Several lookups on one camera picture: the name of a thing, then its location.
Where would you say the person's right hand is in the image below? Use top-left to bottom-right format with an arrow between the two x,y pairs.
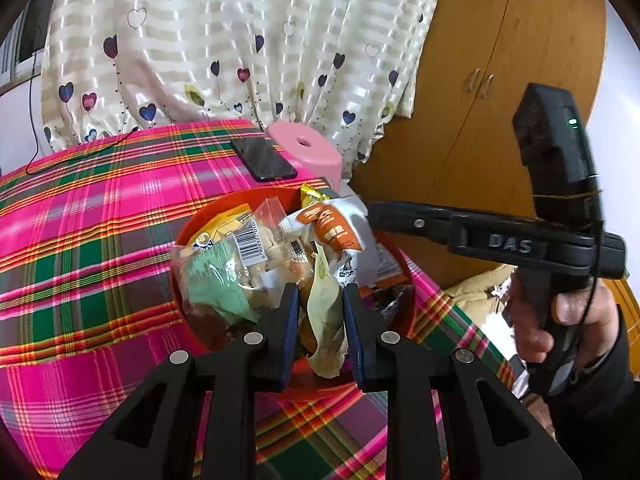
507,284 -> 618,361

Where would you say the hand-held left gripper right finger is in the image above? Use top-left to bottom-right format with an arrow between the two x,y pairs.
342,283 -> 583,480

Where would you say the pale gold snack packet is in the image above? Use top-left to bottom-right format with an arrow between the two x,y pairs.
299,247 -> 351,378

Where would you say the pink plastic stool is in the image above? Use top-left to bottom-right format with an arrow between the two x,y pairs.
265,122 -> 346,183

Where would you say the wooden cabinet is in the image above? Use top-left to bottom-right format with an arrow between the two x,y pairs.
345,0 -> 608,291

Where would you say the black smartphone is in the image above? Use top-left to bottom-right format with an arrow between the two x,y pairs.
230,137 -> 299,183

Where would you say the cream heart print curtain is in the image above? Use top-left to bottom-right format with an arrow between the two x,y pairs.
40,0 -> 448,158

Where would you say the black plum snack packet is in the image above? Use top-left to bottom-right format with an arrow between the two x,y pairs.
370,285 -> 416,321

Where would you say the window frame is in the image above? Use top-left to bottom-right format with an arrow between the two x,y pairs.
0,0 -> 56,96

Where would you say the clear bag with green label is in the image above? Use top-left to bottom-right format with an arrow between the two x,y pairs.
172,197 -> 313,326

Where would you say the large yellow snack packet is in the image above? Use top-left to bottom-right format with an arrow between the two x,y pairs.
190,203 -> 256,248

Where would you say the beige padded cloth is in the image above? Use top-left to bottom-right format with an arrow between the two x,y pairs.
445,265 -> 516,321

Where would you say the red woven plastic basket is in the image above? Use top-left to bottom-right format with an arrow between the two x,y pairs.
170,187 -> 418,401

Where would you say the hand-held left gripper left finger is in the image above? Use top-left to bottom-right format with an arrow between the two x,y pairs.
57,284 -> 301,480

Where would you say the white orange snack packet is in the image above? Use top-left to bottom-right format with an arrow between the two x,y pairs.
277,195 -> 408,291

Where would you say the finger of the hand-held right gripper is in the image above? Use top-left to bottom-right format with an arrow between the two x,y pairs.
366,200 -> 462,255
320,176 -> 353,198

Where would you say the black cable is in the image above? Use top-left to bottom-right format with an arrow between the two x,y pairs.
25,50 -> 141,176

